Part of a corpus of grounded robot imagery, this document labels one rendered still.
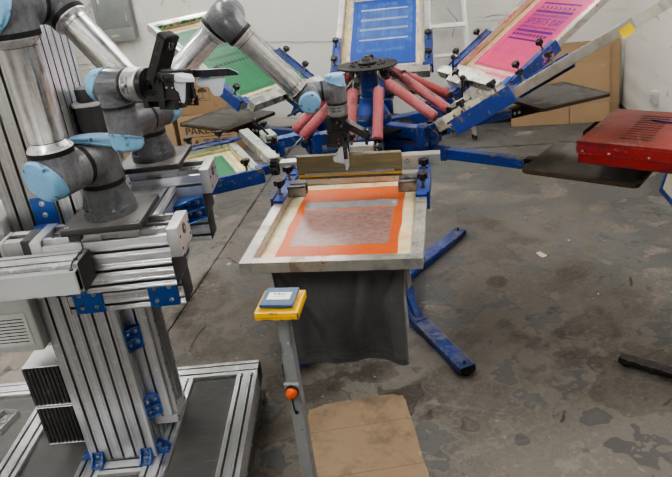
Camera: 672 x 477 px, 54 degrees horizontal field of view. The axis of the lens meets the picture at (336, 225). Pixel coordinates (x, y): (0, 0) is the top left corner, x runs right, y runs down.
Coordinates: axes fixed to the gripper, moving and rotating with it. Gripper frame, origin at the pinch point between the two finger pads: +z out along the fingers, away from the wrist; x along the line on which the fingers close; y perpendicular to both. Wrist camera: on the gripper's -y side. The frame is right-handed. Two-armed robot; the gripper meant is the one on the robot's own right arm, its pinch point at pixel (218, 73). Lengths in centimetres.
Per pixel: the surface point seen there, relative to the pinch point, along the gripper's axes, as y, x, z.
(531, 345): 145, -179, 37
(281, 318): 71, -30, -9
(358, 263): 63, -58, 3
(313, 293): 78, -63, -16
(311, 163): 43, -104, -37
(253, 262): 63, -48, -29
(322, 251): 64, -67, -14
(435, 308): 142, -198, -18
